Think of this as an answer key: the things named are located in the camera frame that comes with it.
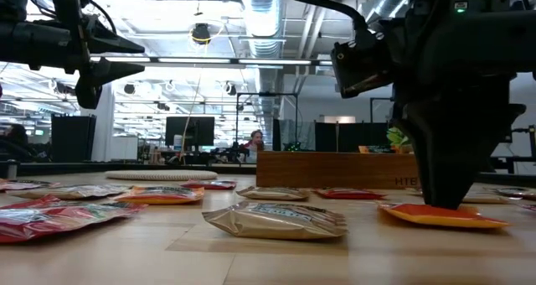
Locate grey round plate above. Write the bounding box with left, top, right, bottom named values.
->
left=104, top=168, right=219, bottom=182

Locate black computer monitor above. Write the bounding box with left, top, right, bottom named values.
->
left=164, top=116, right=216, bottom=148

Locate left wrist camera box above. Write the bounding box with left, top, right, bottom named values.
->
left=50, top=0, right=91, bottom=24

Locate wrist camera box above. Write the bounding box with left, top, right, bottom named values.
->
left=330, top=36, right=395, bottom=101
left=50, top=0, right=91, bottom=24

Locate person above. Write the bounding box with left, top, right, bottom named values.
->
left=244, top=129, right=265, bottom=164
left=0, top=123, right=31, bottom=163

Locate black hanging lamp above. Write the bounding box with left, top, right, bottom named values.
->
left=190, top=22, right=212, bottom=44

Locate silver ventilation duct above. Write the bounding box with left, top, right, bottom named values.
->
left=239, top=0, right=290, bottom=60
left=358, top=0, right=405, bottom=24

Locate dark partition panel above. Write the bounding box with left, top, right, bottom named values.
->
left=313, top=122, right=393, bottom=153

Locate small grey post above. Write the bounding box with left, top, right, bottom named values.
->
left=5, top=158, right=20, bottom=179

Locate beige tea packet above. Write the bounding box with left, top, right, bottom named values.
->
left=483, top=186, right=536, bottom=201
left=201, top=199, right=349, bottom=241
left=7, top=184, right=131, bottom=200
left=235, top=186, right=312, bottom=202
left=459, top=191, right=513, bottom=205

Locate wooden tea organizer box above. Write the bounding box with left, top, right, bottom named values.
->
left=255, top=150, right=421, bottom=190

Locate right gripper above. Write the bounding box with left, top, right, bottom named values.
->
left=391, top=8, right=536, bottom=210

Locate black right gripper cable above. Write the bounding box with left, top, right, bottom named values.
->
left=263, top=0, right=370, bottom=31

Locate long linear ceiling light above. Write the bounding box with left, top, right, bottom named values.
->
left=90, top=55, right=334, bottom=67

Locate black cabinet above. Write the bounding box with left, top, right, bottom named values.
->
left=50, top=113, right=97, bottom=163

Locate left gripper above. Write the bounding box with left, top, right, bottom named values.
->
left=0, top=18, right=146, bottom=111

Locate green plant in white pot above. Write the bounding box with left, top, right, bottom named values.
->
left=385, top=127, right=415, bottom=154

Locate black metal frame stand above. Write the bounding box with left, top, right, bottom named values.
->
left=235, top=91, right=300, bottom=152

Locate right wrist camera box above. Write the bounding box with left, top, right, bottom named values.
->
left=330, top=36, right=395, bottom=101

